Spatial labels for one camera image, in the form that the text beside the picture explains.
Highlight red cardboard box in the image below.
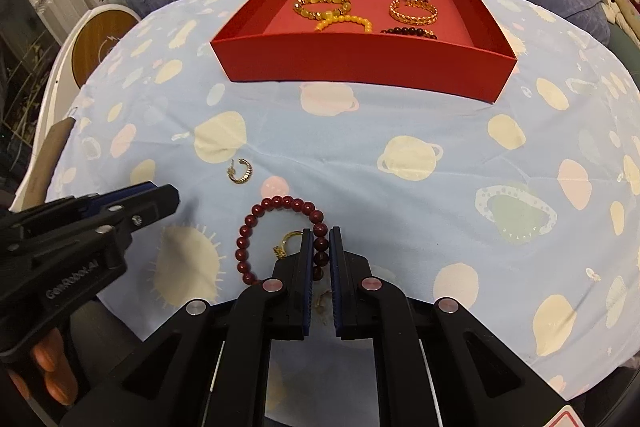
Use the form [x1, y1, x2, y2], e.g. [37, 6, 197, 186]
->
[209, 0, 518, 104]

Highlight gold chain bracelet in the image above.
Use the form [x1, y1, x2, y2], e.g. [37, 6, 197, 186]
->
[389, 0, 439, 25]

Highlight black bead bracelet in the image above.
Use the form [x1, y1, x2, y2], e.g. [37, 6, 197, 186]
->
[380, 26, 438, 40]

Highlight white and wood round stand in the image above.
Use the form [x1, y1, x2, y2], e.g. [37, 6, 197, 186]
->
[10, 2, 141, 208]

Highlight gold hoop earring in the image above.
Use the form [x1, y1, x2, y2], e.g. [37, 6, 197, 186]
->
[226, 158, 254, 184]

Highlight gold ring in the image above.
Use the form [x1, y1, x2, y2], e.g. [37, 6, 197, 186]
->
[272, 230, 304, 260]

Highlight person's left hand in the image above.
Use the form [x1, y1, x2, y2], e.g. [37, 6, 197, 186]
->
[29, 326, 80, 406]

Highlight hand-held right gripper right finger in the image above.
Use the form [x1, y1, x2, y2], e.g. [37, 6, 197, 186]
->
[330, 227, 571, 427]

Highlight amber glass bead bracelet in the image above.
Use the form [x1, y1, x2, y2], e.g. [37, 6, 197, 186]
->
[292, 0, 352, 22]

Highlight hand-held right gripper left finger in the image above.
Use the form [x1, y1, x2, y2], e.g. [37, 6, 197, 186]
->
[60, 228, 316, 427]

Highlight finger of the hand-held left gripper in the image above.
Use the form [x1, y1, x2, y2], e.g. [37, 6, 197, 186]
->
[35, 185, 180, 258]
[10, 182, 160, 233]

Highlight dark red bead bracelet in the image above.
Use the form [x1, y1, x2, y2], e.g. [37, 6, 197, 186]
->
[235, 195, 328, 288]

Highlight light blue planet-print sheet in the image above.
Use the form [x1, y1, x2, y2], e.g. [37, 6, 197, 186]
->
[45, 0, 640, 413]

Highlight yellow bead bracelet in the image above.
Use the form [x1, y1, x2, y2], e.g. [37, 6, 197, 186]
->
[314, 14, 374, 34]

